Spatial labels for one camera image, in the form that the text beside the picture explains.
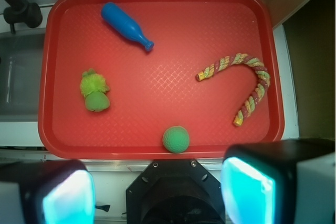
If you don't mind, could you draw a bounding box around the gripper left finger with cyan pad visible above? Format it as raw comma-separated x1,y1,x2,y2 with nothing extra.
1,160,96,223

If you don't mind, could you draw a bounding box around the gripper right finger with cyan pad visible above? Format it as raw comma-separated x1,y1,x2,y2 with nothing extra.
220,138,335,223

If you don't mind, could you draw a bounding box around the blue plastic bottle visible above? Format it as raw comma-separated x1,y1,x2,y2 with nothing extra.
101,2,154,51

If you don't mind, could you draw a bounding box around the green fuzzy plush toy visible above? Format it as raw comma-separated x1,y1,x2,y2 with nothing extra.
80,68,110,112

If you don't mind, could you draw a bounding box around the green dimpled ball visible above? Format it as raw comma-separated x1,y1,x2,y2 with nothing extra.
162,126,190,154

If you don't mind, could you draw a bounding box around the grey sink basin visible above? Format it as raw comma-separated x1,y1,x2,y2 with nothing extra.
1,28,46,122

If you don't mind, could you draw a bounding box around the red plastic tray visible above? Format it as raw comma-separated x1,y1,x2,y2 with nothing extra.
38,0,284,159

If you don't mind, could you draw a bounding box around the black faucet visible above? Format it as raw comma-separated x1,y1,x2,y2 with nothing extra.
3,0,43,35

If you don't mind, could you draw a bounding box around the multicolour twisted rope toy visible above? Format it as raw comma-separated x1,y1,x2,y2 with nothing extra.
195,53,270,127

